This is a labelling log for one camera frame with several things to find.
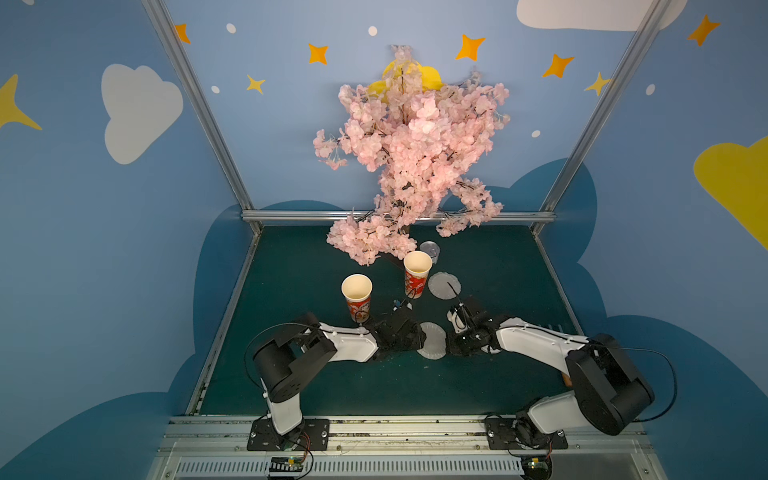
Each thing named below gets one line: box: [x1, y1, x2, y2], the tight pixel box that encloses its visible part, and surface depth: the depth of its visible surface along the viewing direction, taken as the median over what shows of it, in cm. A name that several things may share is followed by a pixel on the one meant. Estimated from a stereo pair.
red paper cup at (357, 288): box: [341, 274, 373, 324], surface depth 87 cm
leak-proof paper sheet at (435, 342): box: [417, 322, 447, 360], surface depth 91 cm
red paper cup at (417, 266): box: [403, 250, 433, 299], surface depth 93 cm
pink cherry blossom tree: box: [313, 45, 511, 266], surface depth 76 cm
